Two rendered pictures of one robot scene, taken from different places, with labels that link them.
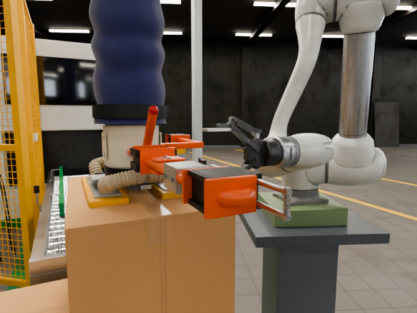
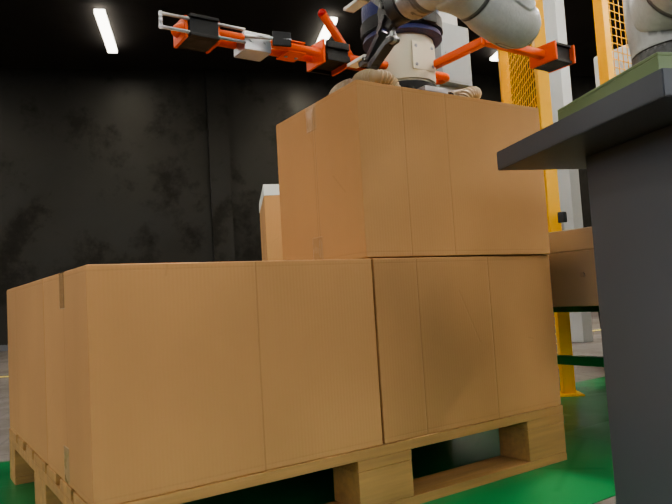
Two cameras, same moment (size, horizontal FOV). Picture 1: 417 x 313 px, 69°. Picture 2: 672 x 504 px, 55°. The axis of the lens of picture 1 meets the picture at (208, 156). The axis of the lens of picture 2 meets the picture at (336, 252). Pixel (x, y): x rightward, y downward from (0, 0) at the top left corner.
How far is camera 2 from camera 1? 169 cm
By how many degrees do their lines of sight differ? 82
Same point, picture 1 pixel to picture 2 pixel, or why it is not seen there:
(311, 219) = not seen: hidden behind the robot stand
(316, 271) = (648, 232)
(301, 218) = not seen: hidden behind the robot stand
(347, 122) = not seen: outside the picture
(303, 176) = (630, 25)
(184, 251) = (325, 137)
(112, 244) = (291, 134)
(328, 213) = (625, 79)
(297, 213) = (583, 102)
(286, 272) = (603, 238)
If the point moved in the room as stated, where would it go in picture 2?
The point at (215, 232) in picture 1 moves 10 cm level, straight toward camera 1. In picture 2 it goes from (343, 113) to (299, 114)
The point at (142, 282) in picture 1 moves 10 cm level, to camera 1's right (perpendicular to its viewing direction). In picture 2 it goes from (305, 168) to (309, 159)
